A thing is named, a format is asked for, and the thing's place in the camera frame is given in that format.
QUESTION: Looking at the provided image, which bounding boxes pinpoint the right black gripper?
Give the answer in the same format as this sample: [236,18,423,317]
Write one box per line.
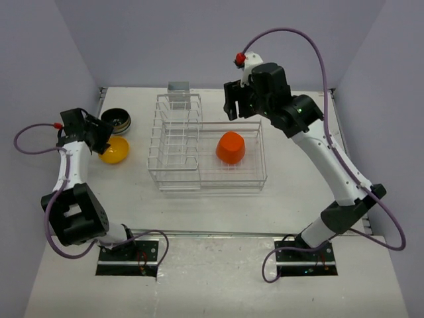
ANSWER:
[225,77,274,120]

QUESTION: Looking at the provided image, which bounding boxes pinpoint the black bowl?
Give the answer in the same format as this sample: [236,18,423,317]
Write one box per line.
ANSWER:
[101,108,132,134]

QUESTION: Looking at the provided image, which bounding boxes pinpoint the yellow bowl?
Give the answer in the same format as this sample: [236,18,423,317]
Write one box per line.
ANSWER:
[98,136,130,164]

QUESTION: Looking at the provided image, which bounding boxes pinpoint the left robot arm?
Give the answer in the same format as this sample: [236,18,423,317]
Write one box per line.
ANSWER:
[41,108,138,260]

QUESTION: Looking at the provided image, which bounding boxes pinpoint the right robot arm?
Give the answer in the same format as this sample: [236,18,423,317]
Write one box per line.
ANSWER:
[224,62,386,260]

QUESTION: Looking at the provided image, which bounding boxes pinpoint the grey metal block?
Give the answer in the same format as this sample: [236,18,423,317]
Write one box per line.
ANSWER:
[167,81,190,93]

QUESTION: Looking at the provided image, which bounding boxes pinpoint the orange cup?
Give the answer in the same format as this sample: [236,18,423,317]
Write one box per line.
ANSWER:
[215,131,246,164]

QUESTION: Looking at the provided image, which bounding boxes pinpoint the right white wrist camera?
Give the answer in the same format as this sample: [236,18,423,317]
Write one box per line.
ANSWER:
[235,51,264,87]

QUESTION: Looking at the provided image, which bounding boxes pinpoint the white wire dish rack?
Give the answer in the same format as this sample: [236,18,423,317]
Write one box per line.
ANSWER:
[147,93,267,192]

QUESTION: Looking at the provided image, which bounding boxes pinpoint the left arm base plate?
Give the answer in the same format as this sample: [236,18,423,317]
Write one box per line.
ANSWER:
[95,240,159,278]

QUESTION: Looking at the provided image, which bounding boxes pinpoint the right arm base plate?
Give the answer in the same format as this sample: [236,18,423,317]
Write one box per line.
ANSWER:
[275,242,338,277]

